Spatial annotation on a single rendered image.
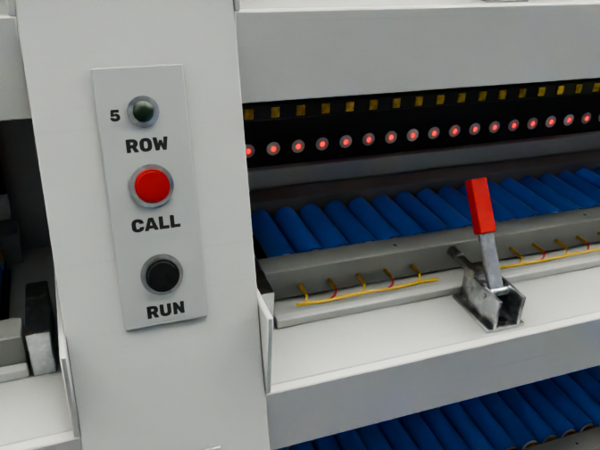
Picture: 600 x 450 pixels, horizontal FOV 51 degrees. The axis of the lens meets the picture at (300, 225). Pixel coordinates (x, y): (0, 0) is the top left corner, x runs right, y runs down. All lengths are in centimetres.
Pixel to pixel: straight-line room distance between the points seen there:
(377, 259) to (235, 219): 14
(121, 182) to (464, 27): 20
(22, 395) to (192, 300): 11
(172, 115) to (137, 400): 14
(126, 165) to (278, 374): 14
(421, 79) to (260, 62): 9
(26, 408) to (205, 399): 9
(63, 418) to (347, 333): 16
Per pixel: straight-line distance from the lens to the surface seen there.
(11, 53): 31
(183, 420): 34
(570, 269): 50
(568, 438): 60
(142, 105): 30
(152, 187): 30
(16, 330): 37
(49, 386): 37
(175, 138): 30
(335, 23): 33
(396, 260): 43
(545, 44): 41
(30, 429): 35
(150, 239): 31
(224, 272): 32
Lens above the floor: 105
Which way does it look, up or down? 12 degrees down
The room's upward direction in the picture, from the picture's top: 4 degrees counter-clockwise
